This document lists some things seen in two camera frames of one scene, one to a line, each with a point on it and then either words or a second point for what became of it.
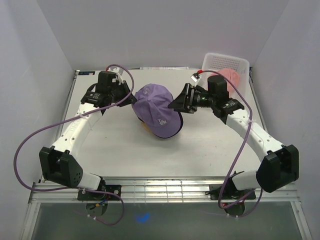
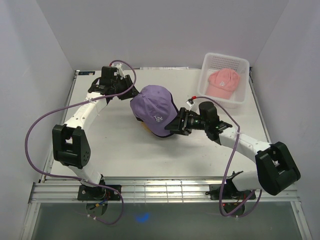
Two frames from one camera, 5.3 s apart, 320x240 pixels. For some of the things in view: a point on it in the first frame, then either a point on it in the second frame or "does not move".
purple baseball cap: [152, 109] does not move
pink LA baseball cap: [232, 75] does not move
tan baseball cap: [146, 127] does not move
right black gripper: [181, 103] → [177, 126]
